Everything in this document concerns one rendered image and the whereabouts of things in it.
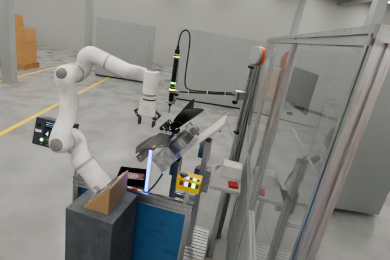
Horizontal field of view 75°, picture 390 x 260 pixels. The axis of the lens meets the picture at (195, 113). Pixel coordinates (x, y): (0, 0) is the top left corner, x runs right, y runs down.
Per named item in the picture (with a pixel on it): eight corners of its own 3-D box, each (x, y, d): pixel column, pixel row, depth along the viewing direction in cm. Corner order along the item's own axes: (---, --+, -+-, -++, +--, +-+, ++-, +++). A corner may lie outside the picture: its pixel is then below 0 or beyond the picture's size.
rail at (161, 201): (192, 212, 181) (194, 203, 178) (191, 216, 177) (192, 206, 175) (76, 181, 193) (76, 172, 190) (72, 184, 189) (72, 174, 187)
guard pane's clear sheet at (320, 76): (249, 125, 320) (268, 42, 290) (258, 369, 82) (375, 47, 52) (248, 125, 320) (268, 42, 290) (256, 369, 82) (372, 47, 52)
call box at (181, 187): (200, 188, 178) (203, 175, 175) (198, 197, 168) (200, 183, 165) (178, 183, 180) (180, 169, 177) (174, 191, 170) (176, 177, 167)
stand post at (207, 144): (190, 245, 253) (211, 138, 219) (188, 252, 245) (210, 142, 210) (186, 244, 254) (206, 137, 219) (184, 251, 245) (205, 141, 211)
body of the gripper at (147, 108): (138, 96, 143) (136, 115, 147) (155, 100, 142) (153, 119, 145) (143, 93, 150) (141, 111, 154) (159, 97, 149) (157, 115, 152)
